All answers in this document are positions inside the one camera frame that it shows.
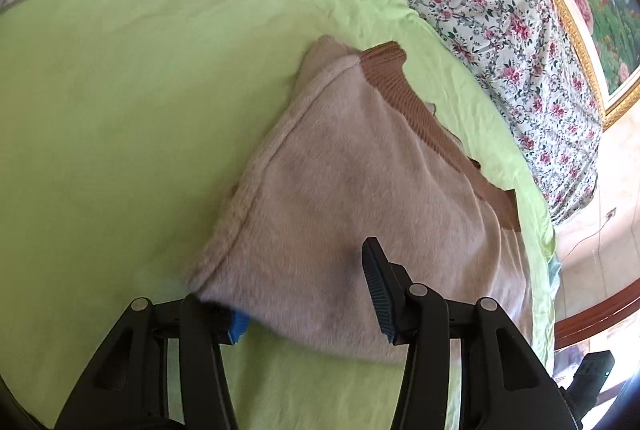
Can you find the wooden bed frame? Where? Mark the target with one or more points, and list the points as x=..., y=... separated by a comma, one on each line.
x=600, y=315

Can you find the wall socket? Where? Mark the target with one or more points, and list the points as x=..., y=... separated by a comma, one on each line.
x=611, y=213

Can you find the rose print white duvet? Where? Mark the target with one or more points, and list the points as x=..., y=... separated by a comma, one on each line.
x=490, y=20

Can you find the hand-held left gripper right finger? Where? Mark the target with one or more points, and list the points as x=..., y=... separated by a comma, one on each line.
x=382, y=295

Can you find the green bed sheet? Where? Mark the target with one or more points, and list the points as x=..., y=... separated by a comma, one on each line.
x=125, y=110

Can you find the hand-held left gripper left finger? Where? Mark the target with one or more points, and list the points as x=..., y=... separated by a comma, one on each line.
x=236, y=326

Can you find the beige knit sweater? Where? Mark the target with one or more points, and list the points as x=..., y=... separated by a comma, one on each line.
x=360, y=210

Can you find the light blue cloth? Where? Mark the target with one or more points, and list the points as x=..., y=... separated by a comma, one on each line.
x=554, y=272

